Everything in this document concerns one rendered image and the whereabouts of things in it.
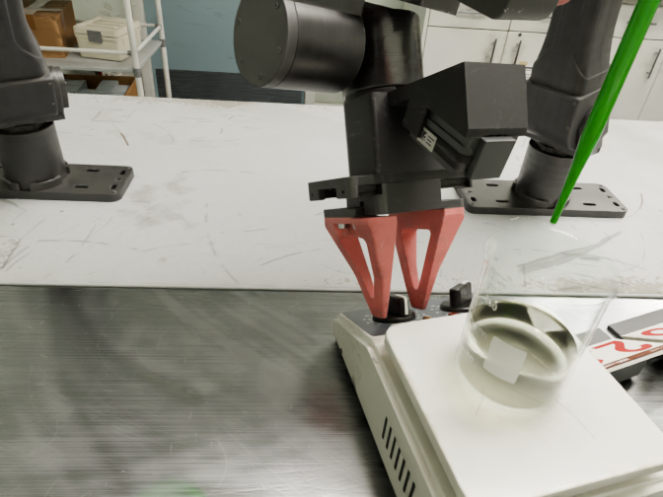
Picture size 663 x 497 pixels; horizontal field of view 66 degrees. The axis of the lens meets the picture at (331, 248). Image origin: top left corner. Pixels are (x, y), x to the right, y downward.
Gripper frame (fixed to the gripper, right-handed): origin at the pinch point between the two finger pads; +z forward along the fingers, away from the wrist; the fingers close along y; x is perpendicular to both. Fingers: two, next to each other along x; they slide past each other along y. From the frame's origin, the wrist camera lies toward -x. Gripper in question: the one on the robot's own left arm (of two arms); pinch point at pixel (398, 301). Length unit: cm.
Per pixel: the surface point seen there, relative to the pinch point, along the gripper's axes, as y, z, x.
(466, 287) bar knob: 5.7, -0.2, -0.8
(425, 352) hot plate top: -2.9, 1.6, -6.8
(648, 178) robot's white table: 52, -7, 13
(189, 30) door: 53, -107, 267
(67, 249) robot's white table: -20.9, -5.0, 25.4
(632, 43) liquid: -1.5, -12.6, -18.5
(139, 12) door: 28, -116, 270
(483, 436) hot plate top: -3.4, 4.6, -11.8
